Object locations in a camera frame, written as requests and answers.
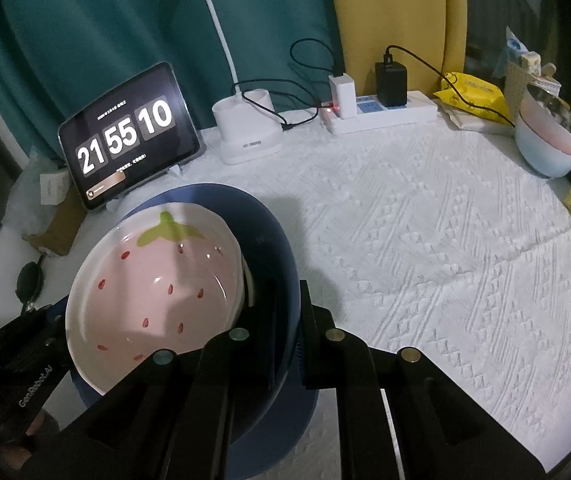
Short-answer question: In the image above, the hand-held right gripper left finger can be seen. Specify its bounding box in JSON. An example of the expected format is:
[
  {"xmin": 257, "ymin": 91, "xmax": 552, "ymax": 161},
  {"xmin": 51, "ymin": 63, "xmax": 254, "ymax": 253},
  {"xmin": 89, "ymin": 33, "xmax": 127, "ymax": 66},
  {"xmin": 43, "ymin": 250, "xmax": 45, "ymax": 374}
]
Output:
[{"xmin": 18, "ymin": 280, "xmax": 279, "ymax": 480}]

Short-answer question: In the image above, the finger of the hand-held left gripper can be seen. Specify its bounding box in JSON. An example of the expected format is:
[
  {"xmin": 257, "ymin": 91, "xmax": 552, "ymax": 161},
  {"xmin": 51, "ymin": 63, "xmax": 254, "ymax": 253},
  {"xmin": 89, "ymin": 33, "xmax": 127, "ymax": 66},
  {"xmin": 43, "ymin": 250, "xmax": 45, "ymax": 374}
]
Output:
[{"xmin": 20, "ymin": 302, "xmax": 72, "ymax": 356}]

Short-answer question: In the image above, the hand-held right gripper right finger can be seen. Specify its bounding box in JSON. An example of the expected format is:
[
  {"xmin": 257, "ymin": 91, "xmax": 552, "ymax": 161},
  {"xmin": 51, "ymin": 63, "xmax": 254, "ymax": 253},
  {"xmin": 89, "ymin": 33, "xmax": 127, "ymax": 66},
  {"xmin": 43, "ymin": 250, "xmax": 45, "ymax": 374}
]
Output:
[{"xmin": 298, "ymin": 279, "xmax": 549, "ymax": 480}]

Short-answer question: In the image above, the blue plate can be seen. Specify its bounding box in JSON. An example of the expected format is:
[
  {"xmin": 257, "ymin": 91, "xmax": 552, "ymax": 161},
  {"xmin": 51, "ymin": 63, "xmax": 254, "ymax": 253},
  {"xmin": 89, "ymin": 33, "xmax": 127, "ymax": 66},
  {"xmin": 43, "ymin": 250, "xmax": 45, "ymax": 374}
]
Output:
[{"xmin": 226, "ymin": 350, "xmax": 321, "ymax": 480}]

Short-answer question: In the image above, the strawberry print plate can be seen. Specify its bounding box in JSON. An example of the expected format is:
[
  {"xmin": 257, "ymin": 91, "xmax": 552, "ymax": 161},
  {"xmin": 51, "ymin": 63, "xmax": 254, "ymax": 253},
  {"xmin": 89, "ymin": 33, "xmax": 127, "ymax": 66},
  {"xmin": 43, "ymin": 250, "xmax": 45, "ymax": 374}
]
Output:
[{"xmin": 64, "ymin": 202, "xmax": 245, "ymax": 396}]

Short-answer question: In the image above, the large blue bowl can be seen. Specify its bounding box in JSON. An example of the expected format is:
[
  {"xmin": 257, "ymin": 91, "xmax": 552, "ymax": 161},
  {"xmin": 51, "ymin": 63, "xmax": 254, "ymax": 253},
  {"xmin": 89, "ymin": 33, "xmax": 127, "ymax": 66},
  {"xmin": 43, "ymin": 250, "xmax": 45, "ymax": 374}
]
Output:
[{"xmin": 74, "ymin": 183, "xmax": 300, "ymax": 448}]

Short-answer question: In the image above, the person's left hand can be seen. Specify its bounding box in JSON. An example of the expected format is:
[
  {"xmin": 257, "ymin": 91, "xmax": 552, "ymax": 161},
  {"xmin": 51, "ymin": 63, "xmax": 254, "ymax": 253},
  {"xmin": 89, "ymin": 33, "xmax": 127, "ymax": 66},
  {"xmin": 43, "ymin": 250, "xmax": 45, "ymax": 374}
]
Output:
[{"xmin": 0, "ymin": 407, "xmax": 64, "ymax": 473}]

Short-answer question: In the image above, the black round object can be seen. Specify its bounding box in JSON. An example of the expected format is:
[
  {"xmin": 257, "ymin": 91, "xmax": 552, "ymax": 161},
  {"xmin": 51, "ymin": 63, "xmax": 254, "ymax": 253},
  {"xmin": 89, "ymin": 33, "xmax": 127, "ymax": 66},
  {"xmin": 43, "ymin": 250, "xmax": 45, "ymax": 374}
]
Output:
[{"xmin": 16, "ymin": 255, "xmax": 46, "ymax": 313}]

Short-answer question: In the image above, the cardboard box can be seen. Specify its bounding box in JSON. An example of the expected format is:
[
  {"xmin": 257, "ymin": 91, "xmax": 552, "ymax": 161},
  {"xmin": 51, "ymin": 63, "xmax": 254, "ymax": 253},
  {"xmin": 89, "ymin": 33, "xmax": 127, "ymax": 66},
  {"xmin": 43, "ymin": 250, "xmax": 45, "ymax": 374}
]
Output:
[{"xmin": 20, "ymin": 187, "xmax": 89, "ymax": 257}]

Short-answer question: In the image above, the clear plastic bag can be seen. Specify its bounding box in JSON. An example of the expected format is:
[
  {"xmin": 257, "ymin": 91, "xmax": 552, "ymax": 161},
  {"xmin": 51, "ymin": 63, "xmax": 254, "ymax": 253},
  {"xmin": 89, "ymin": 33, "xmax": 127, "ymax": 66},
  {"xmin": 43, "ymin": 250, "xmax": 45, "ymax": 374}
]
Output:
[{"xmin": 3, "ymin": 147, "xmax": 74, "ymax": 233}]

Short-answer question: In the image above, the tablet showing clock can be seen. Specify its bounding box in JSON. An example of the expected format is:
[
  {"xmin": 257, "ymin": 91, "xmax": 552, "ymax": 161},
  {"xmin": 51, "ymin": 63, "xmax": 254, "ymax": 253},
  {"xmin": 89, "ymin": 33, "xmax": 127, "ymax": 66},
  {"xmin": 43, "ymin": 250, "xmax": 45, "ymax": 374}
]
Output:
[{"xmin": 58, "ymin": 61, "xmax": 205, "ymax": 213}]

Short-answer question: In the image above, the white desk lamp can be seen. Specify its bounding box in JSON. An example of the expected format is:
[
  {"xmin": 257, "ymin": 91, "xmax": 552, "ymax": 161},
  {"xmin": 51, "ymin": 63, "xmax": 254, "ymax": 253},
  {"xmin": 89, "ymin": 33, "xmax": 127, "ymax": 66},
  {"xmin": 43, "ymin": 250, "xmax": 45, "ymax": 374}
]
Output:
[{"xmin": 126, "ymin": 0, "xmax": 285, "ymax": 165}]

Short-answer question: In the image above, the white power strip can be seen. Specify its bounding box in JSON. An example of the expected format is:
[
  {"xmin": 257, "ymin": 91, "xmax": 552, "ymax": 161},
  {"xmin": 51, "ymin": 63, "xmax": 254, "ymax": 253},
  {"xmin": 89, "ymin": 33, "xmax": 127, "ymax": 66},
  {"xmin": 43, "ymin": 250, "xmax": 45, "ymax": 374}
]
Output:
[{"xmin": 319, "ymin": 90, "xmax": 439, "ymax": 136}]

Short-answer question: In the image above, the yellow packet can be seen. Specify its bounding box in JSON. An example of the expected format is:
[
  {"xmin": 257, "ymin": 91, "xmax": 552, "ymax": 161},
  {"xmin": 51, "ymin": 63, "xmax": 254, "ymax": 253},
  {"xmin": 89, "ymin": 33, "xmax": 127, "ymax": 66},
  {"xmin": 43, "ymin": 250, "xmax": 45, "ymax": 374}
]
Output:
[{"xmin": 433, "ymin": 72, "xmax": 509, "ymax": 121}]

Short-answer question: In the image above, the teal curtain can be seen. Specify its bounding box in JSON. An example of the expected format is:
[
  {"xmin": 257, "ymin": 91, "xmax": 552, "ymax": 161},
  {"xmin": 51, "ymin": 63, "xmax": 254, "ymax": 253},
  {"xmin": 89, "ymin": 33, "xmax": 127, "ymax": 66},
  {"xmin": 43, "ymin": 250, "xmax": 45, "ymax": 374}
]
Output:
[{"xmin": 0, "ymin": 0, "xmax": 341, "ymax": 171}]

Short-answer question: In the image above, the pink steel-lined bowl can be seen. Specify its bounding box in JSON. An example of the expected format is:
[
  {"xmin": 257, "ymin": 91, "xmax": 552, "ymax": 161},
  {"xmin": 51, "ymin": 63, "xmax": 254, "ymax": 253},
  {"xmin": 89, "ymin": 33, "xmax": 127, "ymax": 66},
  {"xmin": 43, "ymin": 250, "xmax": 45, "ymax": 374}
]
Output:
[{"xmin": 519, "ymin": 84, "xmax": 571, "ymax": 157}]

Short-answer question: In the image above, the white plastic basket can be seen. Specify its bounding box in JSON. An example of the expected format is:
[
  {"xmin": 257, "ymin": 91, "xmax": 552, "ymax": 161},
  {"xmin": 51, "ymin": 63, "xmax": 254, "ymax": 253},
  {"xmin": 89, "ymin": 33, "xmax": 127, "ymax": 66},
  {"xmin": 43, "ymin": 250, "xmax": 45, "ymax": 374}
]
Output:
[{"xmin": 503, "ymin": 57, "xmax": 561, "ymax": 121}]

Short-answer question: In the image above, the yellow curtain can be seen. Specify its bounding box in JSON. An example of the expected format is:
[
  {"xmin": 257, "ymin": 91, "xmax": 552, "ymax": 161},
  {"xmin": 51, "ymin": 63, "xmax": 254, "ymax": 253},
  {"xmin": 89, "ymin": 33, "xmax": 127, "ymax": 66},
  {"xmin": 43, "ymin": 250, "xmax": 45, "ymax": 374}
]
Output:
[{"xmin": 323, "ymin": 0, "xmax": 467, "ymax": 93}]

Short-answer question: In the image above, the blue white snack packet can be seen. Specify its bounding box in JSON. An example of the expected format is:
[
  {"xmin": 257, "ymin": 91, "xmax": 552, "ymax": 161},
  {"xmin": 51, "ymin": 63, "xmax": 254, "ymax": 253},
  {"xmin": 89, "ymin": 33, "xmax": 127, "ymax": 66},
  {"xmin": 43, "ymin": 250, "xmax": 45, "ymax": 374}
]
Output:
[{"xmin": 503, "ymin": 27, "xmax": 531, "ymax": 78}]

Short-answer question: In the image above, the lamp black cable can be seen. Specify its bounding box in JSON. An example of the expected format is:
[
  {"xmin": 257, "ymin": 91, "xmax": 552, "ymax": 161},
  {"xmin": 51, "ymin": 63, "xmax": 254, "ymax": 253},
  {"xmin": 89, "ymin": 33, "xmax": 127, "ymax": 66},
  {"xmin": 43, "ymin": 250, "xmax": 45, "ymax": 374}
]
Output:
[{"xmin": 232, "ymin": 79, "xmax": 321, "ymax": 133}]

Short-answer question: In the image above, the white charger black cable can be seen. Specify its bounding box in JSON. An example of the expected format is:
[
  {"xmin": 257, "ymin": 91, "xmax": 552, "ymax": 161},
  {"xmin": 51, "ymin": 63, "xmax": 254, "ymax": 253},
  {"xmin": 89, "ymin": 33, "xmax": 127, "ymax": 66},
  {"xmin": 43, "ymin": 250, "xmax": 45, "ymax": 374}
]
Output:
[{"xmin": 290, "ymin": 38, "xmax": 340, "ymax": 78}]

